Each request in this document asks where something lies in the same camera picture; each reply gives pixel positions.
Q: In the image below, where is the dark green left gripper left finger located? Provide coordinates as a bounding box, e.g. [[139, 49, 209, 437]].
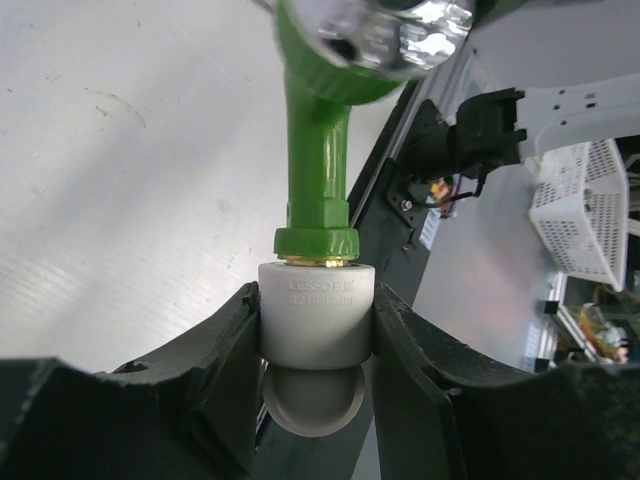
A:
[[1, 283, 261, 479]]

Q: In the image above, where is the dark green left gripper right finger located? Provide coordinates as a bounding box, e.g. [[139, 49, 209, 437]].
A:
[[372, 284, 639, 479]]

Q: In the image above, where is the white plastic elbow fitting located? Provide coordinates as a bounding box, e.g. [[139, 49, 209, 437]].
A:
[[258, 263, 375, 438]]

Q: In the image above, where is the green faucet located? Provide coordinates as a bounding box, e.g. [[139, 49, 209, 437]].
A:
[[273, 1, 478, 266]]

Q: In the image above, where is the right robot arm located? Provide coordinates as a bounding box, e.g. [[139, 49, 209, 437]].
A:
[[448, 74, 639, 175]]

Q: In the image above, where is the white perforated plastic basket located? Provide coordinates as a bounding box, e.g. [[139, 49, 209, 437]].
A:
[[529, 139, 629, 291]]

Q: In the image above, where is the white cable duct right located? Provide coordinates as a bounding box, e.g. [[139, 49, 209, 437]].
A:
[[419, 210, 441, 250]]

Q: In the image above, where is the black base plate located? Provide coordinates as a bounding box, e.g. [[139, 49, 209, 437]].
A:
[[348, 81, 455, 317]]

